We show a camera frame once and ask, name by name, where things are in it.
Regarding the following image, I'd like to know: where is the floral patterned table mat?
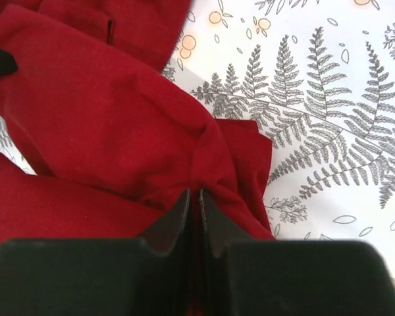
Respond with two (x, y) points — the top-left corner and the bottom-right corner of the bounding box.
(0, 0), (395, 307)

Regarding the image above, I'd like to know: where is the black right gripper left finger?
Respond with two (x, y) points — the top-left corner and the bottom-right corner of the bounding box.
(0, 190), (191, 315)

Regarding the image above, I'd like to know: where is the red t shirt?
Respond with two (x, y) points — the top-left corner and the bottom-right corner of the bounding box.
(0, 1), (273, 243)

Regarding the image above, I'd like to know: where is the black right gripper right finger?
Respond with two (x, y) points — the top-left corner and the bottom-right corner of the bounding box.
(199, 190), (395, 316)

